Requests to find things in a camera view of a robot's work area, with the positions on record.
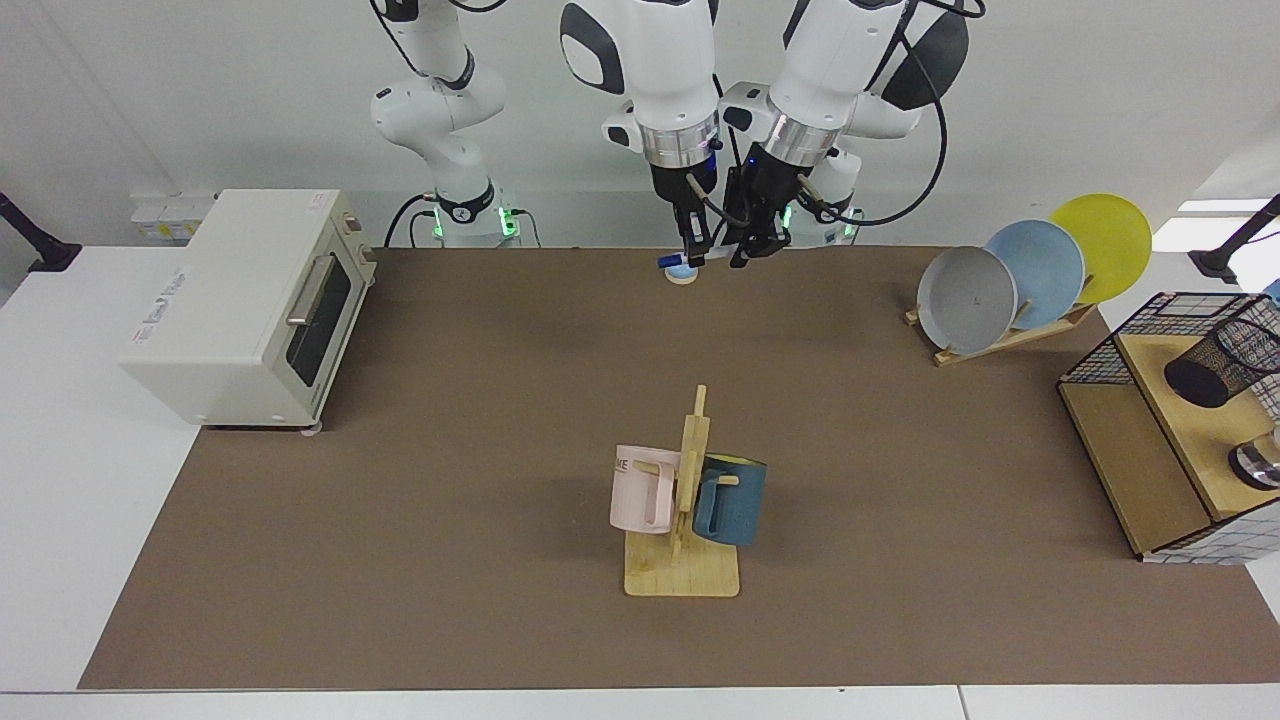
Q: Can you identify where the black mesh pen holder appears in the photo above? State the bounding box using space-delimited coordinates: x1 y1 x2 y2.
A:
1163 318 1280 409

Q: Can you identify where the grey plate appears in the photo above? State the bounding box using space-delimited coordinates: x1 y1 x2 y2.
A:
916 246 1019 356

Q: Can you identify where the dark teal cup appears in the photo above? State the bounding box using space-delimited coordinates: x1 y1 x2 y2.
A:
692 453 769 548

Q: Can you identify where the wooden plate rack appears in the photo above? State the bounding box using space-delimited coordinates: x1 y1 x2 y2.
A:
905 300 1098 368

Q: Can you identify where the pink cup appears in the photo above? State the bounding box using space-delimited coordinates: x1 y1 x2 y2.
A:
609 444 683 536

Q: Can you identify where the brown table cloth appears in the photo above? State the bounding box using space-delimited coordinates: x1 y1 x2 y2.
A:
78 245 1280 691

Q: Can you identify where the light blue plate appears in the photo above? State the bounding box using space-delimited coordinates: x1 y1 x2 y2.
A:
985 219 1086 331

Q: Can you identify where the wooden cup stand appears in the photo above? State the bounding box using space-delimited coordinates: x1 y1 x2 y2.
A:
624 385 742 599

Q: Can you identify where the yellow plate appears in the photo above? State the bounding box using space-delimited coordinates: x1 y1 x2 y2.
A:
1048 193 1153 306

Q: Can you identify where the pale toaster oven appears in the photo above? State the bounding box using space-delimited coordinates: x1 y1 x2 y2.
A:
118 188 379 436

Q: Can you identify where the black pole stand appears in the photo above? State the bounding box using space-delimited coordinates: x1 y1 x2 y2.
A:
1188 193 1280 284
0 190 83 273

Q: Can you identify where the silver metal round object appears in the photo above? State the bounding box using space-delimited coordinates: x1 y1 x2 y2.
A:
1228 430 1280 491

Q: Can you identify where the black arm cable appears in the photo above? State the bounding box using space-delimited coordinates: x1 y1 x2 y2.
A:
797 0 986 229
688 72 753 229

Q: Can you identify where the black base cable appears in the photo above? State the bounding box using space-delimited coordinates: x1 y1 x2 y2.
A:
385 193 543 249

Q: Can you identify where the wire basket with wooden floor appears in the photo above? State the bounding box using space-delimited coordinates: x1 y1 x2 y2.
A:
1057 292 1280 566

